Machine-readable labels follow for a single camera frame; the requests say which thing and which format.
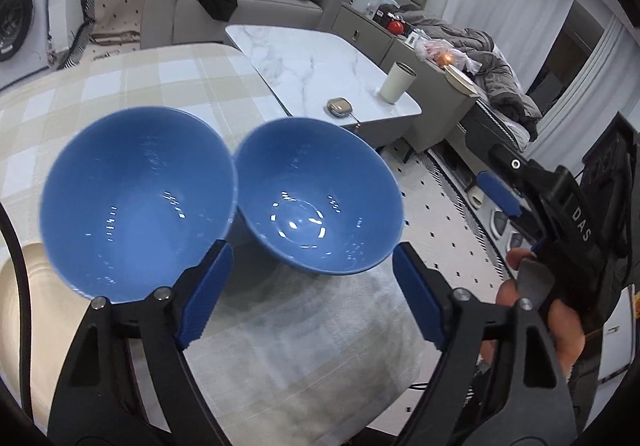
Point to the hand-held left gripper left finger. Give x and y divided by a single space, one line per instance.
205 296

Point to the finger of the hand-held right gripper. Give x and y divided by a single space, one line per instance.
497 193
505 158

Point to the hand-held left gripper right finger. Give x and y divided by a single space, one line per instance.
417 296

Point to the blue bowl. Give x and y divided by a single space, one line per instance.
135 196
315 191

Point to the cream plate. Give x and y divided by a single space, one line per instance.
30 326

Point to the person's right hand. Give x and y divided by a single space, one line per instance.
565 336

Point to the grey slipper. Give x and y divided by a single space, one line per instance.
517 240
500 223
477 197

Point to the grey blanket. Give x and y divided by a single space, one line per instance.
500 76

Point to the book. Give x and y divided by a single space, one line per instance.
460 81

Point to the plastic bag of oranges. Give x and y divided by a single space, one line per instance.
442 53

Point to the cream cup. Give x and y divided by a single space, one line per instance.
395 83

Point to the red round object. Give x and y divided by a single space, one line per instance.
396 27

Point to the earbuds case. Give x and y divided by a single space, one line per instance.
337 105

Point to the grey sofa side console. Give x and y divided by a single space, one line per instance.
360 26

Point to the white marble coffee table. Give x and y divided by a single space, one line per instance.
310 66

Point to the white washing machine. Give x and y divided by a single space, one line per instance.
15 26

